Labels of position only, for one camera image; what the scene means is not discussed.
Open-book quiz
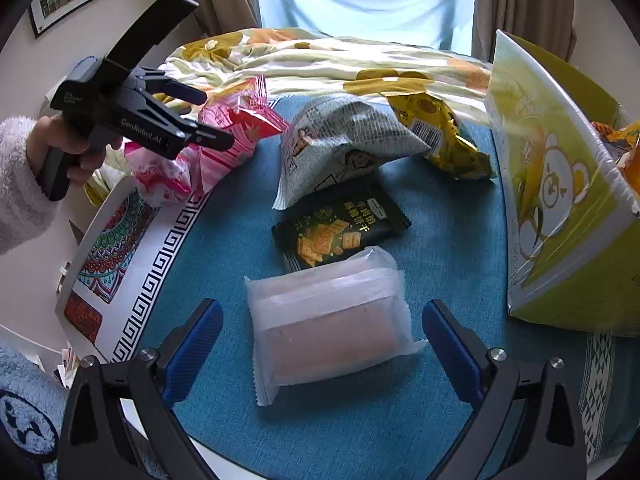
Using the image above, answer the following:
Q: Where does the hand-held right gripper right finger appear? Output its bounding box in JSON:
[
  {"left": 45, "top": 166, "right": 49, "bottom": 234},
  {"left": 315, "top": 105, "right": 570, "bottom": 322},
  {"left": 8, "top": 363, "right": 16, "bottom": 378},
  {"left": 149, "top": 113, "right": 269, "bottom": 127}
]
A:
[{"left": 421, "top": 298, "right": 588, "bottom": 480}]

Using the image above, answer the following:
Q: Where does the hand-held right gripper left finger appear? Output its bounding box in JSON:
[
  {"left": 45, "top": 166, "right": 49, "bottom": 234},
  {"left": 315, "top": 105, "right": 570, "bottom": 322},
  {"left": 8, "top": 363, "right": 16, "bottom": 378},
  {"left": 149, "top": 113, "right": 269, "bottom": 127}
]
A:
[{"left": 57, "top": 297, "right": 226, "bottom": 480}]

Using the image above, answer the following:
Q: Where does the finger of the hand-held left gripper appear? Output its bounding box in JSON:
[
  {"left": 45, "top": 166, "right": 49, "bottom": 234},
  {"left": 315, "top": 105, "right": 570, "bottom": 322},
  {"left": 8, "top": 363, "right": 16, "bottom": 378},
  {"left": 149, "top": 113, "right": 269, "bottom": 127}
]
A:
[
  {"left": 150, "top": 102, "right": 237, "bottom": 152},
  {"left": 137, "top": 66, "right": 209, "bottom": 107}
]

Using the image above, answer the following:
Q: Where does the person's left hand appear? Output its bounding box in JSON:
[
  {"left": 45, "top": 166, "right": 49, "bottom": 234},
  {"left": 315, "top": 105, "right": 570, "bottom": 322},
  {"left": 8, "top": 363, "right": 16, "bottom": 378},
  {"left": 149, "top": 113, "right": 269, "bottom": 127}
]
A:
[{"left": 25, "top": 112, "right": 123, "bottom": 187}]

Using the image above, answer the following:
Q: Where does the light blue hanging cloth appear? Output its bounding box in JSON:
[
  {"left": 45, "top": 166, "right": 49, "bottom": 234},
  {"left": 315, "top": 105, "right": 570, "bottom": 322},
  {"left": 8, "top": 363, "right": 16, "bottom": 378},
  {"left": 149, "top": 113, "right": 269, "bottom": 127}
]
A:
[{"left": 254, "top": 0, "right": 478, "bottom": 53}]

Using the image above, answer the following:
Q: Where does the green cardboard box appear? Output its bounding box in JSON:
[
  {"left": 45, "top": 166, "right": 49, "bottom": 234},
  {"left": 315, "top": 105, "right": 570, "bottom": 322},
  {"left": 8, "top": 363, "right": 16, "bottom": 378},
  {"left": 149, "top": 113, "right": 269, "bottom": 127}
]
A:
[{"left": 482, "top": 29, "right": 640, "bottom": 338}]

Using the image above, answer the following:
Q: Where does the orange snack packet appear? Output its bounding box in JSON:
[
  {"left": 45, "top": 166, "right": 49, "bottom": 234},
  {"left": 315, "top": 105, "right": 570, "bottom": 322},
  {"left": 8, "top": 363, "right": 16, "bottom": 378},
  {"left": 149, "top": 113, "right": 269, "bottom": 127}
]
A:
[{"left": 592, "top": 120, "right": 640, "bottom": 171}]

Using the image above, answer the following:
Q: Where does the blue fuzzy robe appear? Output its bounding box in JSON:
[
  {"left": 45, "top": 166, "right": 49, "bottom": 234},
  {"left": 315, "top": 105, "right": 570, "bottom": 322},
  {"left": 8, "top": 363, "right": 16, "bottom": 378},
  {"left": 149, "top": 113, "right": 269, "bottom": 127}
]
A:
[{"left": 0, "top": 337, "right": 101, "bottom": 480}]

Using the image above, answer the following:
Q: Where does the pink snack packet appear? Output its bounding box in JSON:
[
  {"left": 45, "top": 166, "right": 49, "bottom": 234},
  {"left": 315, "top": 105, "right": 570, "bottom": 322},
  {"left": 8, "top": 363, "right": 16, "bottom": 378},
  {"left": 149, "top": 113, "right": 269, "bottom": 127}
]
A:
[{"left": 122, "top": 75, "right": 291, "bottom": 208}]

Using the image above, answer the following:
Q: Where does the grey white snack packet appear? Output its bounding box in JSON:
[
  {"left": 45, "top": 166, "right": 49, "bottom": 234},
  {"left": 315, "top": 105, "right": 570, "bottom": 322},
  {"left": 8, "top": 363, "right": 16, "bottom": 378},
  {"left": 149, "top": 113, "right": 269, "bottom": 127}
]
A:
[{"left": 272, "top": 94, "right": 433, "bottom": 211}]

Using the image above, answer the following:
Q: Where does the yellow snack packet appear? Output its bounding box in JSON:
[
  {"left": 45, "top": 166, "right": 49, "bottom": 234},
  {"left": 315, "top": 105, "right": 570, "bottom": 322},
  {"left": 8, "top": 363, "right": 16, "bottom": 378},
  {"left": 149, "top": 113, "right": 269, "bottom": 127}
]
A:
[{"left": 385, "top": 91, "right": 497, "bottom": 182}]

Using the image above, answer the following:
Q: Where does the clear cake packet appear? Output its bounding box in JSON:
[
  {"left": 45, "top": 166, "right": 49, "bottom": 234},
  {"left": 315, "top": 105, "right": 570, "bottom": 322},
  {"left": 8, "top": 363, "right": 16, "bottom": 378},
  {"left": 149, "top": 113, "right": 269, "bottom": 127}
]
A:
[{"left": 244, "top": 246, "right": 430, "bottom": 407}]

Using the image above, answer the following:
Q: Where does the dark green cracker packet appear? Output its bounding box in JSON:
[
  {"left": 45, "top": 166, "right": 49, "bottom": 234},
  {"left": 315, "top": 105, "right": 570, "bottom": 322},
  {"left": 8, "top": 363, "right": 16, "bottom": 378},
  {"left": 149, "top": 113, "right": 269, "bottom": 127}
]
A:
[{"left": 271, "top": 180, "right": 412, "bottom": 273}]

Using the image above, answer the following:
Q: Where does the floral green blanket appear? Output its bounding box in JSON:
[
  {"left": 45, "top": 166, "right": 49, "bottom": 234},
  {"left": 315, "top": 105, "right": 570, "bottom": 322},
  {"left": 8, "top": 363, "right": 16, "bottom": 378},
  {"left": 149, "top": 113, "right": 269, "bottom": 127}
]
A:
[{"left": 162, "top": 27, "right": 496, "bottom": 111}]

